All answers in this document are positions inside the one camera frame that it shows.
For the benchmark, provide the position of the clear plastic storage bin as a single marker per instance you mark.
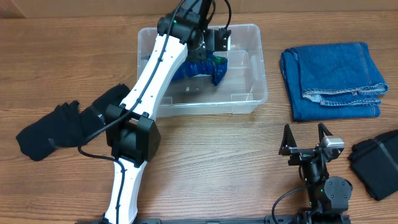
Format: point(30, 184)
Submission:
point(242, 89)

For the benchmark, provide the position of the blue green sequin fabric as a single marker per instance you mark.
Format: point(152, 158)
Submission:
point(214, 66)

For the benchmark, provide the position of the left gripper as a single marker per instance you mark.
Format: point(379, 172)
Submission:
point(200, 51)

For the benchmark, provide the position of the black garment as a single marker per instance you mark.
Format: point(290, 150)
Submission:
point(374, 161)
point(66, 126)

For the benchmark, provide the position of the blue denim jeans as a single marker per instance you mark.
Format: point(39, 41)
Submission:
point(332, 81)

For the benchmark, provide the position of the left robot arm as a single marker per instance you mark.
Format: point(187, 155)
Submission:
point(184, 48)

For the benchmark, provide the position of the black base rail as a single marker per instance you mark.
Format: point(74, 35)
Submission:
point(283, 219)

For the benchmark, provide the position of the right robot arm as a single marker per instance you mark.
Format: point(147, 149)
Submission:
point(328, 195)

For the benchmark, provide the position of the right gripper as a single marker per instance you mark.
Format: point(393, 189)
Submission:
point(287, 146)

